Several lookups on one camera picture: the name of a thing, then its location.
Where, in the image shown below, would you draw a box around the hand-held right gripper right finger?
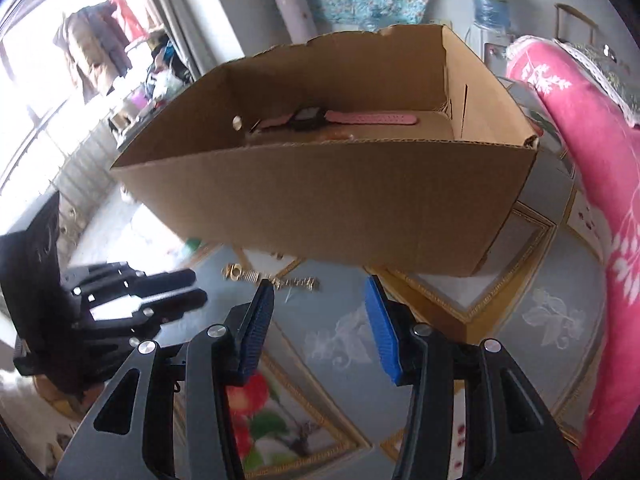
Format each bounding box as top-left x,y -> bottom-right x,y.
364,275 -> 581,480

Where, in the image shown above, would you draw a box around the blue water dispenser bottle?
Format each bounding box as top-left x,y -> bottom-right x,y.
470,0 -> 511,31

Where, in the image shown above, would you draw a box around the grey curtain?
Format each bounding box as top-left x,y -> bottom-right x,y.
135,0 -> 246,81

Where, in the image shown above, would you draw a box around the pink strap digital watch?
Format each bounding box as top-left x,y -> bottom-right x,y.
248,106 -> 420,134

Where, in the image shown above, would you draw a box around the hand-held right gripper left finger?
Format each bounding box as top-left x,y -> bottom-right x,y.
52,279 -> 276,480

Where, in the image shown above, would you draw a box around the wooden chair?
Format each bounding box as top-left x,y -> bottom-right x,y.
555,4 -> 601,46

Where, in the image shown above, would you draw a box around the pale pink rolled mat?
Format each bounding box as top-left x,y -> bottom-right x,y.
271,0 -> 318,43

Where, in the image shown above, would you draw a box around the thin gold chain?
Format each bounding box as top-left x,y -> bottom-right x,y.
267,276 -> 321,292

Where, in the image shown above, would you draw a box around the pink floral blanket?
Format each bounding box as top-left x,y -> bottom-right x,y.
505,35 -> 640,480

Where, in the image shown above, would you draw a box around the pile of clothes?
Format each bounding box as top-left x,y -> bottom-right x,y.
145,42 -> 193,98

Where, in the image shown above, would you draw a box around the brown cardboard box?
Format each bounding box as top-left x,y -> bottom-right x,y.
110,25 -> 541,278

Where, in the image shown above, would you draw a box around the white water dispenser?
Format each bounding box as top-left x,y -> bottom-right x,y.
481,29 -> 513,77

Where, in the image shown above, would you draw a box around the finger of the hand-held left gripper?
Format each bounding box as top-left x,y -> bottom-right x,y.
79,287 -> 208,334
60,260 -> 197,302

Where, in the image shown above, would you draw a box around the grey lace cushion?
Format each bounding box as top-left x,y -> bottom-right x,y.
555,40 -> 640,126

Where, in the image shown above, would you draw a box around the hanging coats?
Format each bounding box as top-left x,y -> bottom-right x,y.
52,0 -> 166,103

